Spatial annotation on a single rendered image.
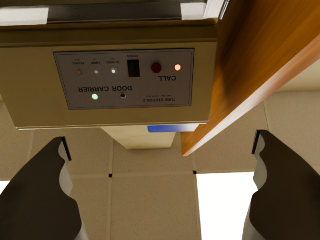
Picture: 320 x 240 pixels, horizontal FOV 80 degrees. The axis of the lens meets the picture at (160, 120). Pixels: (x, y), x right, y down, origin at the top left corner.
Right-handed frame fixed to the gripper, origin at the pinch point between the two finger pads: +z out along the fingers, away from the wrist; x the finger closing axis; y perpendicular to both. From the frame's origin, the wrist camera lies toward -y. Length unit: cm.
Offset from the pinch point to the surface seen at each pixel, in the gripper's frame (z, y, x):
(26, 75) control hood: 16.9, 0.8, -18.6
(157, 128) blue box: 21.7, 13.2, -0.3
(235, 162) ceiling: 98, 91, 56
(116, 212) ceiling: 75, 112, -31
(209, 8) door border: 15.3, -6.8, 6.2
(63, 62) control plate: 16.8, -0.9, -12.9
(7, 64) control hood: 16.9, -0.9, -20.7
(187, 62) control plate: 16.9, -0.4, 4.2
